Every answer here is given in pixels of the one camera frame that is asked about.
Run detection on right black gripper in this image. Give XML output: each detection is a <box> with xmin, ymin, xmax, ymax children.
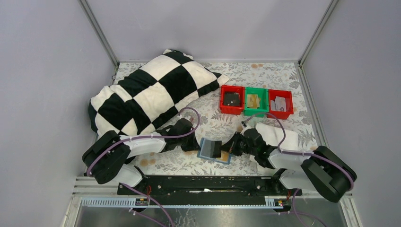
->
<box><xmin>219</xmin><ymin>131</ymin><xmax>257</xmax><ymax>156</ymax></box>

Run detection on black credit card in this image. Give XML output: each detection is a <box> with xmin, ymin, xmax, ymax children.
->
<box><xmin>203</xmin><ymin>140</ymin><xmax>222</xmax><ymax>158</ymax></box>

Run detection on blue card holder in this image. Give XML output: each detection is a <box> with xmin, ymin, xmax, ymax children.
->
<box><xmin>197</xmin><ymin>138</ymin><xmax>231</xmax><ymax>165</ymax></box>

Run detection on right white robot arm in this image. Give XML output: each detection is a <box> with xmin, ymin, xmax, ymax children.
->
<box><xmin>221</xmin><ymin>124</ymin><xmax>357</xmax><ymax>202</ymax></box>

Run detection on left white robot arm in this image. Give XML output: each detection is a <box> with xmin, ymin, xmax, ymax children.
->
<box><xmin>82</xmin><ymin>118</ymin><xmax>200</xmax><ymax>194</ymax></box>

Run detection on black cards in bin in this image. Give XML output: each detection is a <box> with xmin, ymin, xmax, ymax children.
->
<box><xmin>223</xmin><ymin>92</ymin><xmax>241</xmax><ymax>106</ymax></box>

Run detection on gold cards in bin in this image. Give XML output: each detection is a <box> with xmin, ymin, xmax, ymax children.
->
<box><xmin>246</xmin><ymin>94</ymin><xmax>261</xmax><ymax>109</ymax></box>

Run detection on white cards in bin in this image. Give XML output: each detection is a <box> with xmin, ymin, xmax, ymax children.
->
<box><xmin>270</xmin><ymin>96</ymin><xmax>287</xmax><ymax>112</ymax></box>

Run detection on white folded towel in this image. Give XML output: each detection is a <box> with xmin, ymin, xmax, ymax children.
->
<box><xmin>250</xmin><ymin>122</ymin><xmax>301</xmax><ymax>175</ymax></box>

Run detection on left red plastic bin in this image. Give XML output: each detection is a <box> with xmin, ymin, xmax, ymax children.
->
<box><xmin>219</xmin><ymin>85</ymin><xmax>245</xmax><ymax>115</ymax></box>

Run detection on red plastic bin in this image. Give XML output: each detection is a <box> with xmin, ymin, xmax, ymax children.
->
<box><xmin>268</xmin><ymin>89</ymin><xmax>294</xmax><ymax>120</ymax></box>
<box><xmin>219</xmin><ymin>85</ymin><xmax>245</xmax><ymax>115</ymax></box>

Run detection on green plastic bin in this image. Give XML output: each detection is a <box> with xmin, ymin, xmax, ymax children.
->
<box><xmin>243</xmin><ymin>87</ymin><xmax>269</xmax><ymax>116</ymax></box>

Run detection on floral table cloth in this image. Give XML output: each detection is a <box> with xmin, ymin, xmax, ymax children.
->
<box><xmin>131</xmin><ymin>62</ymin><xmax>319</xmax><ymax>176</ymax></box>

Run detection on black white checkered pillow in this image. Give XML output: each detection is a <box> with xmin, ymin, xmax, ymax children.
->
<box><xmin>88</xmin><ymin>49</ymin><xmax>229</xmax><ymax>136</ymax></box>

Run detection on right red plastic bin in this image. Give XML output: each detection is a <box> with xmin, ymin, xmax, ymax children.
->
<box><xmin>268</xmin><ymin>89</ymin><xmax>294</xmax><ymax>120</ymax></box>

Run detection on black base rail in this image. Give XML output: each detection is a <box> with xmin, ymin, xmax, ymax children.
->
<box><xmin>134</xmin><ymin>175</ymin><xmax>302</xmax><ymax>205</ymax></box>

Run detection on grey slotted cable duct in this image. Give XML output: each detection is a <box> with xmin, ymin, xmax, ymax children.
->
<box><xmin>81</xmin><ymin>197</ymin><xmax>291</xmax><ymax>210</ymax></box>

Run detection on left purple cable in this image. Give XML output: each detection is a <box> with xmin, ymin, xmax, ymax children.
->
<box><xmin>86</xmin><ymin>107</ymin><xmax>201</xmax><ymax>178</ymax></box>

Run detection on purple cable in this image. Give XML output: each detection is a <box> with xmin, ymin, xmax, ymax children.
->
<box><xmin>86</xmin><ymin>107</ymin><xmax>201</xmax><ymax>178</ymax></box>
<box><xmin>240</xmin><ymin>112</ymin><xmax>356</xmax><ymax>192</ymax></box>

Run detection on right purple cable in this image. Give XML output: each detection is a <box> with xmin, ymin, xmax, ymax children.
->
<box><xmin>240</xmin><ymin>112</ymin><xmax>356</xmax><ymax>192</ymax></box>

